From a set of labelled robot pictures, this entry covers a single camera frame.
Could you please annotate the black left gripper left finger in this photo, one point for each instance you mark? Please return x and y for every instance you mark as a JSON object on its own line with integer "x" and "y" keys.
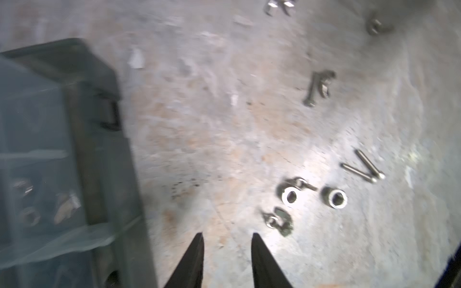
{"x": 189, "y": 271}

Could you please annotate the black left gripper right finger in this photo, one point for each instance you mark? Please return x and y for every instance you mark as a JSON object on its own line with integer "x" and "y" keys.
{"x": 266, "y": 271}

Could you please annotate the silver wing nut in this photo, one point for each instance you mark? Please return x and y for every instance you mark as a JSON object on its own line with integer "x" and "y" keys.
{"x": 325, "y": 79}
{"x": 303, "y": 184}
{"x": 280, "y": 220}
{"x": 287, "y": 6}

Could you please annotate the silver hex nut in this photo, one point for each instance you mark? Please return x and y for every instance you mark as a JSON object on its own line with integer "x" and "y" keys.
{"x": 288, "y": 194}
{"x": 334, "y": 198}

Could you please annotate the grey compartment organizer box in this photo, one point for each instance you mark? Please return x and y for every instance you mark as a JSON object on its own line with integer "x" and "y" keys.
{"x": 71, "y": 211}

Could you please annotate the silver long screw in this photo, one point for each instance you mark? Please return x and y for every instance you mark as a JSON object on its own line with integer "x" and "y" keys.
{"x": 310, "y": 98}

